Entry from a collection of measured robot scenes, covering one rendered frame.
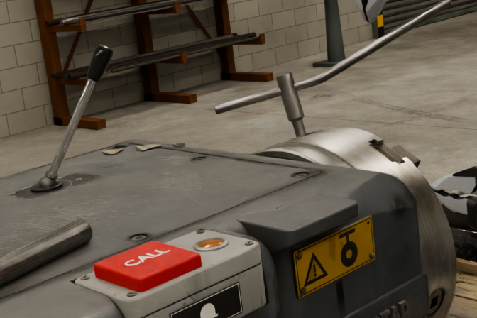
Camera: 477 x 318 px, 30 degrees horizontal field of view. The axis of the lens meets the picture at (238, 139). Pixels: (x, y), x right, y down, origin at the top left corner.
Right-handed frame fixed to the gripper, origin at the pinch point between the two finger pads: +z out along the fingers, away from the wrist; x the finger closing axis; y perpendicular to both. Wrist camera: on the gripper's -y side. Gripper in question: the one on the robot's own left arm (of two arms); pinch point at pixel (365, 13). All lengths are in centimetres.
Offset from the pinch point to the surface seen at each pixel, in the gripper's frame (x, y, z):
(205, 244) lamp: -28, -53, 6
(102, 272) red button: -26, -62, 6
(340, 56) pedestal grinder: 548, 642, 230
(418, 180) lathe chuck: -18.2, -11.0, 16.1
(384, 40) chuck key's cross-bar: -6.8, -4.4, 1.8
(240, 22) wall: 644, 581, 198
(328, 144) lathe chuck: -8.7, -17.0, 12.5
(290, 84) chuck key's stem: 0.6, -14.2, 7.3
